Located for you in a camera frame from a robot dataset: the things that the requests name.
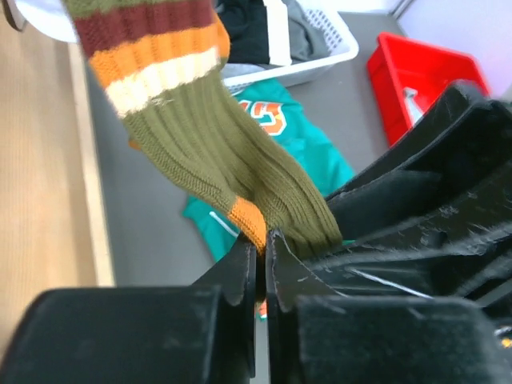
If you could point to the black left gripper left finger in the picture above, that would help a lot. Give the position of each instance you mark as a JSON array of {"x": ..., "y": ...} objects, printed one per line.
[{"x": 200, "y": 333}]

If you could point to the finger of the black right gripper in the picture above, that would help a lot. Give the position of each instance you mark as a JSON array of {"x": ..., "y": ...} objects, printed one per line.
[
  {"x": 462, "y": 139},
  {"x": 461, "y": 249}
]

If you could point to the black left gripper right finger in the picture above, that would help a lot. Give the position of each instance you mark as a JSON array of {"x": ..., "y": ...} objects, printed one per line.
[{"x": 317, "y": 335}]

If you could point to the olive orange striped sock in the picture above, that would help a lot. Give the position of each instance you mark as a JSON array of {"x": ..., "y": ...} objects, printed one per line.
[{"x": 159, "y": 63}]

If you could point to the wooden hanger stand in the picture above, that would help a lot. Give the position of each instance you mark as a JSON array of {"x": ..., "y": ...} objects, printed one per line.
[{"x": 53, "y": 221}]

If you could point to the red plastic bin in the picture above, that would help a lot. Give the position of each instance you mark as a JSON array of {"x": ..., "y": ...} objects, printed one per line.
[{"x": 399, "y": 65}]

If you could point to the white plastic laundry basket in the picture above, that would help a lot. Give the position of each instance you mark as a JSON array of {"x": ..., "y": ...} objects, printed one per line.
[{"x": 341, "y": 44}]

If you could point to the grey cloth in basket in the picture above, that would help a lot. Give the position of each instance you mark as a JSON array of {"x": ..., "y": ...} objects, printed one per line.
[{"x": 307, "y": 42}]

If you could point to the green jersey shirt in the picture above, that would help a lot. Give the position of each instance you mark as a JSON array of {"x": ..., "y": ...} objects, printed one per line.
[{"x": 269, "y": 103}]

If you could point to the cream cloth strip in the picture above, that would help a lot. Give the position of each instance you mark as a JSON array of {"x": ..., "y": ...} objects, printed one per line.
[{"x": 278, "y": 32}]

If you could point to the black clothes in basket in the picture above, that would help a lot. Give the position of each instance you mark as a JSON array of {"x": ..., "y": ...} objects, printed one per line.
[{"x": 246, "y": 24}]

